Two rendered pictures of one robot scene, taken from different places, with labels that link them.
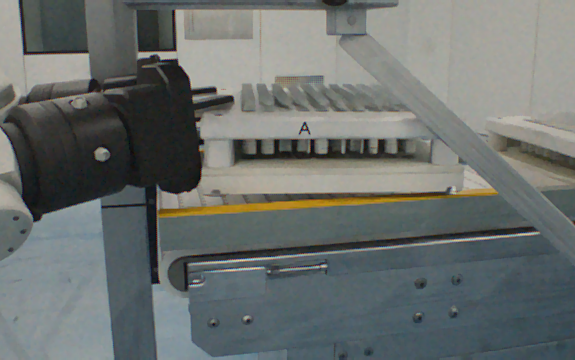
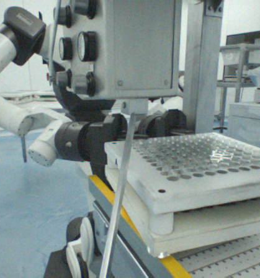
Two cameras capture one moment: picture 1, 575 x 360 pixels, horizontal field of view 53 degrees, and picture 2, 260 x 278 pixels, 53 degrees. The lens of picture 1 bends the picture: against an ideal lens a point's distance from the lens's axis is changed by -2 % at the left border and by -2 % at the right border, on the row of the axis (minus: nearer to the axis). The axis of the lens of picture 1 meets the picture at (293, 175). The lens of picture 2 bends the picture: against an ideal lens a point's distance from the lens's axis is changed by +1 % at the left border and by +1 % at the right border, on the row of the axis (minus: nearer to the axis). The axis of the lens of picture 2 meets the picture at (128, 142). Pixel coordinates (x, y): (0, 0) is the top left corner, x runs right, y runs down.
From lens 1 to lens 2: 61 cm
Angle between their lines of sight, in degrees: 75
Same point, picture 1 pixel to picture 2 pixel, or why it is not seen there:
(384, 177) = (131, 211)
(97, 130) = (70, 135)
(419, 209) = (143, 248)
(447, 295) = not seen: outside the picture
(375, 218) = (128, 233)
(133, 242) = not seen: hidden behind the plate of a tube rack
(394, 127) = (132, 181)
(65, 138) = (61, 135)
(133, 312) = not seen: hidden behind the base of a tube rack
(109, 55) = (188, 106)
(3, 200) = (35, 147)
